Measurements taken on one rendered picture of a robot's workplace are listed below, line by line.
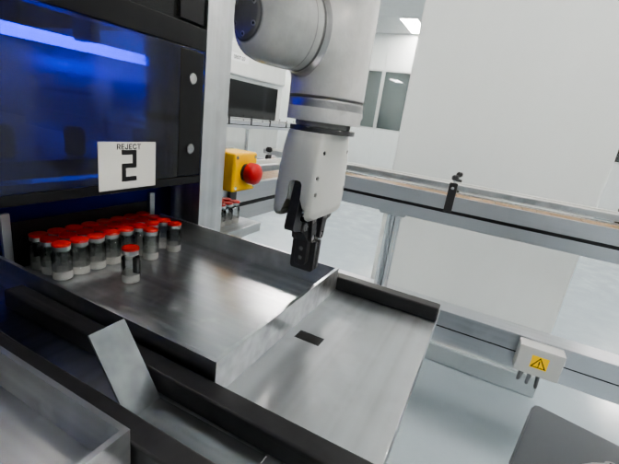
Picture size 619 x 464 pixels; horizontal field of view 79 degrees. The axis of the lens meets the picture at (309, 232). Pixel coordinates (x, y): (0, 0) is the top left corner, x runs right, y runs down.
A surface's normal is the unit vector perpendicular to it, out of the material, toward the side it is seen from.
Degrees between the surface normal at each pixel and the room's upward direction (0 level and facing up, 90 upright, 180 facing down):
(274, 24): 109
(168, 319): 0
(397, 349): 0
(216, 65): 90
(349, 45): 92
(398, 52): 90
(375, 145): 90
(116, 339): 55
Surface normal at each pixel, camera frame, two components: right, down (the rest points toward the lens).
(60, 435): 0.13, -0.95
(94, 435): -0.44, 0.21
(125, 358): 0.80, -0.35
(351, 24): 0.53, 0.29
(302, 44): 0.51, 0.73
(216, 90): 0.89, 0.25
